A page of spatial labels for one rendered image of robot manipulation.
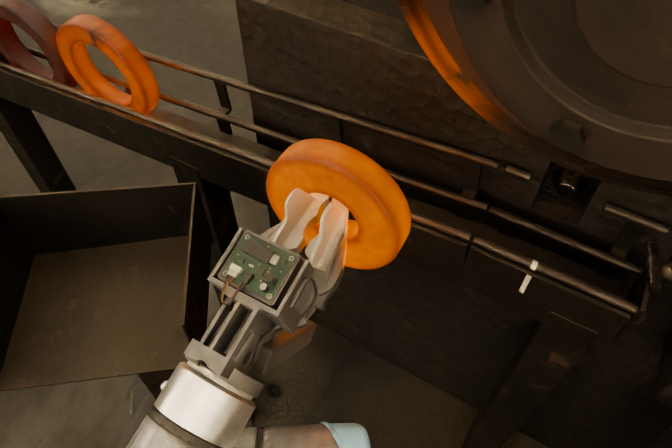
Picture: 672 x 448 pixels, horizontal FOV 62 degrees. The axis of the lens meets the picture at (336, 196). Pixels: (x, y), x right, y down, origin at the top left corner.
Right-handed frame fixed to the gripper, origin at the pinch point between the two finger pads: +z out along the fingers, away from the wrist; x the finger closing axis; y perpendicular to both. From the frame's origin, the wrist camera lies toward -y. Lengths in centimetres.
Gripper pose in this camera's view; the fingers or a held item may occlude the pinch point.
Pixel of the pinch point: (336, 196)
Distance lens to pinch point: 56.1
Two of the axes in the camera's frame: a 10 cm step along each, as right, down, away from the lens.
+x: -8.7, -3.7, 3.3
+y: -1.6, -4.3, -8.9
